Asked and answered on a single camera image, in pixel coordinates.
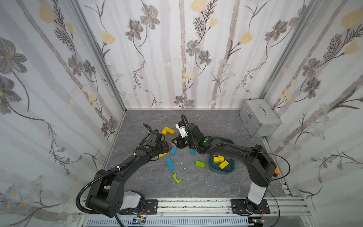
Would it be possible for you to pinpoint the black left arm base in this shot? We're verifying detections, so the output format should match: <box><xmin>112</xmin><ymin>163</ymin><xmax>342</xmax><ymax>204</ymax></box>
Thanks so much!
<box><xmin>119</xmin><ymin>191</ymin><xmax>158</xmax><ymax>215</ymax></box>

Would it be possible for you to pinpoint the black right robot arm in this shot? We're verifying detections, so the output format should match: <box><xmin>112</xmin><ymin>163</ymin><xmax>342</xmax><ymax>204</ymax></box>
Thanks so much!
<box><xmin>172</xmin><ymin>122</ymin><xmax>277</xmax><ymax>205</ymax></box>

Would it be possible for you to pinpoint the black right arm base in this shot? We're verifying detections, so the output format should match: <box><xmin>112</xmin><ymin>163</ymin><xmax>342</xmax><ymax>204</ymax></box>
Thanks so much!
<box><xmin>230</xmin><ymin>199</ymin><xmax>271</xmax><ymax>216</ymax></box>

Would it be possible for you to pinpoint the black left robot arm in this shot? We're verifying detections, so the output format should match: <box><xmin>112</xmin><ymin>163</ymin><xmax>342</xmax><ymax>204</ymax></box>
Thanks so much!
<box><xmin>76</xmin><ymin>131</ymin><xmax>169</xmax><ymax>218</ymax></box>

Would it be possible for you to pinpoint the teal upright block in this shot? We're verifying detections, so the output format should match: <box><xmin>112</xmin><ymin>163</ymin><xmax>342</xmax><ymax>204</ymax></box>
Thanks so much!
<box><xmin>170</xmin><ymin>146</ymin><xmax>178</xmax><ymax>155</ymax></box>

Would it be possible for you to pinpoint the small teal block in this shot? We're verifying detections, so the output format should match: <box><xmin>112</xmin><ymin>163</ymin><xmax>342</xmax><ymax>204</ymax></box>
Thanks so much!
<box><xmin>190</xmin><ymin>149</ymin><xmax>197</xmax><ymax>155</ymax></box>

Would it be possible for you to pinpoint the large teal flat block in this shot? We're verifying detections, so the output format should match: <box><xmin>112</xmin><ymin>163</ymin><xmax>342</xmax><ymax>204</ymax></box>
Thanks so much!
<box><xmin>165</xmin><ymin>157</ymin><xmax>175</xmax><ymax>171</ymax></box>

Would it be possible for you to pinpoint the green rectangular block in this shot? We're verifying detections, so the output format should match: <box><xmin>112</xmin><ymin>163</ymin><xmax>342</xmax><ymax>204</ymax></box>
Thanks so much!
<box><xmin>195</xmin><ymin>161</ymin><xmax>206</xmax><ymax>168</ymax></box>

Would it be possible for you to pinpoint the green arch block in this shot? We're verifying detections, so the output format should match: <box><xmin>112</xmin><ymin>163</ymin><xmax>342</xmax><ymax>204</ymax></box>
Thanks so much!
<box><xmin>172</xmin><ymin>173</ymin><xmax>182</xmax><ymax>184</ymax></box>

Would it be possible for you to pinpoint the small yellow block front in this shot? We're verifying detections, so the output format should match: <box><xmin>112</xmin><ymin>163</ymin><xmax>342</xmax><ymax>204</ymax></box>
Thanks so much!
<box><xmin>218</xmin><ymin>156</ymin><xmax>225</xmax><ymax>163</ymax></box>

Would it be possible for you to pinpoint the teal plastic bin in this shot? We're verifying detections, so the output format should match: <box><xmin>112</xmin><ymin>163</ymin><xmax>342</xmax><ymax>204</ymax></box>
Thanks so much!
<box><xmin>208</xmin><ymin>155</ymin><xmax>235</xmax><ymax>175</ymax></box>

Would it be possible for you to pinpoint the silver aluminium first aid case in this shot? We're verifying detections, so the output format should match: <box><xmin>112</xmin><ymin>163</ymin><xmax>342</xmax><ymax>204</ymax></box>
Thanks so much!
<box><xmin>240</xmin><ymin>99</ymin><xmax>282</xmax><ymax>138</ymax></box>

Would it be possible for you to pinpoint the brown bottle orange cap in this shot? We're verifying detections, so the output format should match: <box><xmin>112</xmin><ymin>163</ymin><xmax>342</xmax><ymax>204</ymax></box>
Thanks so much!
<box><xmin>273</xmin><ymin>168</ymin><xmax>281</xmax><ymax>178</ymax></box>

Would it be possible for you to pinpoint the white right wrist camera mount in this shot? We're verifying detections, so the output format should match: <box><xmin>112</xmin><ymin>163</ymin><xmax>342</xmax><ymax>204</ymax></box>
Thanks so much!
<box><xmin>175</xmin><ymin>122</ymin><xmax>188</xmax><ymax>138</ymax></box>

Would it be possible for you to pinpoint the black corrugated cable conduit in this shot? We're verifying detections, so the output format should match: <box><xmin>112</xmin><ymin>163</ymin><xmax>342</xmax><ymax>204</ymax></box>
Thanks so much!
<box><xmin>75</xmin><ymin>153</ymin><xmax>137</xmax><ymax>215</ymax></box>

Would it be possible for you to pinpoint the white cable tray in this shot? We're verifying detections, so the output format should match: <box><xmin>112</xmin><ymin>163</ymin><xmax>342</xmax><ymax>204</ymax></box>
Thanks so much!
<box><xmin>85</xmin><ymin>217</ymin><xmax>254</xmax><ymax>227</ymax></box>

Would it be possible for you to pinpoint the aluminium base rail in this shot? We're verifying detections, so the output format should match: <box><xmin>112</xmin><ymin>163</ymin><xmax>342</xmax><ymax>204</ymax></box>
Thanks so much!
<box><xmin>75</xmin><ymin>197</ymin><xmax>317</xmax><ymax>227</ymax></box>

